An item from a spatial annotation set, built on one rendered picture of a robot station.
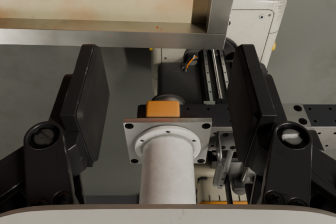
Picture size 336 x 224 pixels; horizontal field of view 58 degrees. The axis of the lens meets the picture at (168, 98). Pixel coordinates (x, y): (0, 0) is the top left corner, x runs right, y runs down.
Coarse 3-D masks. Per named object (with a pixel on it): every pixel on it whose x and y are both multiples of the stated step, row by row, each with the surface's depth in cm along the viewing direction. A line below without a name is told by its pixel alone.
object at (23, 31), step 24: (216, 0) 52; (0, 24) 57; (24, 24) 57; (48, 24) 58; (72, 24) 58; (96, 24) 58; (120, 24) 58; (144, 24) 59; (168, 24) 59; (192, 24) 59; (216, 24) 56; (192, 48) 60; (216, 48) 60
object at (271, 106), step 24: (240, 48) 12; (240, 72) 12; (240, 96) 12; (264, 96) 10; (240, 120) 12; (264, 120) 10; (240, 144) 12; (264, 144) 10; (312, 168) 9; (312, 192) 9
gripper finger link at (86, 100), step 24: (96, 48) 12; (96, 72) 12; (72, 96) 10; (96, 96) 12; (48, 120) 11; (72, 120) 10; (96, 120) 12; (72, 144) 10; (96, 144) 12; (0, 168) 9; (72, 168) 10; (0, 192) 9; (24, 192) 9
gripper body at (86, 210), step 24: (0, 216) 7; (24, 216) 7; (48, 216) 7; (72, 216) 7; (96, 216) 7; (120, 216) 7; (144, 216) 7; (168, 216) 7; (192, 216) 7; (216, 216) 7; (240, 216) 7; (264, 216) 7; (288, 216) 7; (312, 216) 7
